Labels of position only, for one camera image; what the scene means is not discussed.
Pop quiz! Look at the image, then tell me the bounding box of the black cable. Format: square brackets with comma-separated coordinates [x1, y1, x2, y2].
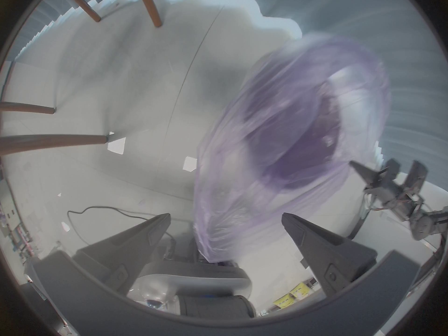
[66, 206, 182, 244]

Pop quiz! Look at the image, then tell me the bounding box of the white cushioned wooden chair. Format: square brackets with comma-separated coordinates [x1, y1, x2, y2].
[0, 0, 163, 157]

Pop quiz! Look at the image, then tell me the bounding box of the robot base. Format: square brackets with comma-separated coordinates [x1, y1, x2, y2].
[126, 235, 258, 318]

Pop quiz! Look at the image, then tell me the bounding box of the purple plastic bag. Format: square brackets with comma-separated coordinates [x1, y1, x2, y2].
[192, 33, 392, 264]

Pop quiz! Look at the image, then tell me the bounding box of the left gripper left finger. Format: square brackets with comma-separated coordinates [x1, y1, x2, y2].
[74, 213, 171, 296]

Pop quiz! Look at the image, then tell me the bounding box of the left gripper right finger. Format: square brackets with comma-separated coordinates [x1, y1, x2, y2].
[281, 212, 378, 297]

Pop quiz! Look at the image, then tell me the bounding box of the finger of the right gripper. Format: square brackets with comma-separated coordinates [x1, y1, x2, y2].
[349, 160, 383, 189]
[380, 158, 402, 185]

